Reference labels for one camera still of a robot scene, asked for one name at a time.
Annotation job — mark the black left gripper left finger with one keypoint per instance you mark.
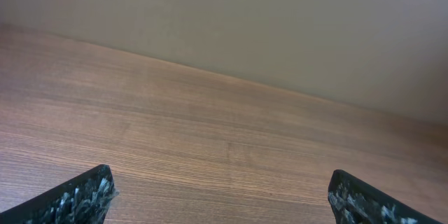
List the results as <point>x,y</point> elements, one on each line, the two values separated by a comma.
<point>83,199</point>

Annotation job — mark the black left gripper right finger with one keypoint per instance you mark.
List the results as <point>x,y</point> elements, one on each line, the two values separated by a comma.
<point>354,201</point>

